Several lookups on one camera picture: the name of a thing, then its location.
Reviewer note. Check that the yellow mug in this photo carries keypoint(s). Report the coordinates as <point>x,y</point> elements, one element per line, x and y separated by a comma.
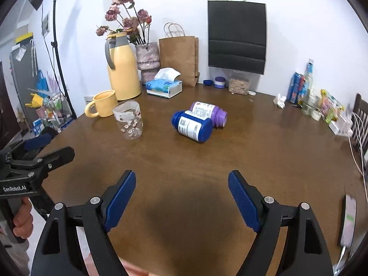
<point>102,104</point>

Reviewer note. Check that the blue pill bottle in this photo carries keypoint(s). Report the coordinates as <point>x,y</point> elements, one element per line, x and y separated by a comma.
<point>192,126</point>

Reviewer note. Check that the pink vase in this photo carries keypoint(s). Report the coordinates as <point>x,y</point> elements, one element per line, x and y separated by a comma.
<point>148,61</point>

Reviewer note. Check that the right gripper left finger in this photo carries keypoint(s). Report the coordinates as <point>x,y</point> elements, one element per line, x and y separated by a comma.
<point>58,251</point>

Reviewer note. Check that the wooden chair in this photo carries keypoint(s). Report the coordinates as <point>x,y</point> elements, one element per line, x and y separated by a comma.
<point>359,128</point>

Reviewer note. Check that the tissue box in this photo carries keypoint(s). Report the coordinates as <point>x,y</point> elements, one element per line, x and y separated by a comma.
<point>165,84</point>

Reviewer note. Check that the blue jar lid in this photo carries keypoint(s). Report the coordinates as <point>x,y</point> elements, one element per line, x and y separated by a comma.
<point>208,82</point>

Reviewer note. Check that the light stand tripod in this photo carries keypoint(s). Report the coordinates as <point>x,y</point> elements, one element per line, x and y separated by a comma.
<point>36,4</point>

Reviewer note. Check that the clear floral glass cup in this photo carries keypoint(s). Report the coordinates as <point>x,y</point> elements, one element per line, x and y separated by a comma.
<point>128,116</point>

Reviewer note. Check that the purple pill bottle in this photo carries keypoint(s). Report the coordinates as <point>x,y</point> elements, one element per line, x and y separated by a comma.
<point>216,114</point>

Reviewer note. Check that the person's right hand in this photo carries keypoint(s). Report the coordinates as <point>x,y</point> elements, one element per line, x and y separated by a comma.
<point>134,270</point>

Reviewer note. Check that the brown paper bag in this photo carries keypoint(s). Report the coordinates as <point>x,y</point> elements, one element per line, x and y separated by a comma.
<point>180,52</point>

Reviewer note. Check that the colourful snack packets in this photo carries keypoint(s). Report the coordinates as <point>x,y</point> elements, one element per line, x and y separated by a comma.
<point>329,107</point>

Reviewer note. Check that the clear glass bottle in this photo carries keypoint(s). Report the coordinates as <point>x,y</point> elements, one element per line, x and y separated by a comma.
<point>307,82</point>

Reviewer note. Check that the small glass jar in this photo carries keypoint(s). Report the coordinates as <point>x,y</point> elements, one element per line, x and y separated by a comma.
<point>309,104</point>

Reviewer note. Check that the white power strip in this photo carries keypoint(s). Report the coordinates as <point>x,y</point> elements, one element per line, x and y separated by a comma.
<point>342,126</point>

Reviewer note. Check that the clear container of grains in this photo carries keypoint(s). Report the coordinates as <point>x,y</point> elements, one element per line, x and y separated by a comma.
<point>238,82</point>

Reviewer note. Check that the smartphone on table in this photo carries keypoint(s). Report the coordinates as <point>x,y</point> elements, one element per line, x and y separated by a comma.
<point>348,221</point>

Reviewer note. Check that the storage rack with items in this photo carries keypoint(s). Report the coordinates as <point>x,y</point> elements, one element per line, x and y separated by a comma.
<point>50,104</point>

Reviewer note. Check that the person's left hand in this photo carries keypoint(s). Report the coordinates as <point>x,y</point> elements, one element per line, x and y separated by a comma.
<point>23,220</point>

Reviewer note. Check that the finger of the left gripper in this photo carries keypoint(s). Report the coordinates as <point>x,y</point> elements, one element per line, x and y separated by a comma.
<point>54,160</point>
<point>21,147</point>

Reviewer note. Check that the black paper bag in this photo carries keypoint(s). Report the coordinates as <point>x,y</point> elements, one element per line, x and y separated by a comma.
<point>237,35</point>

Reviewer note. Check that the crumpled white tissue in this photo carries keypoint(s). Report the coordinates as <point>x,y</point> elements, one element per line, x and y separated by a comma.
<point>280,101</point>

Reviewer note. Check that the yellow thermos jug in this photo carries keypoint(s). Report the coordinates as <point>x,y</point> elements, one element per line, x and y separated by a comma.
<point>122,67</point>

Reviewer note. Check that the dried pink flowers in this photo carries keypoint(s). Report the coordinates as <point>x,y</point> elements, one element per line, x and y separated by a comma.
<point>135,23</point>

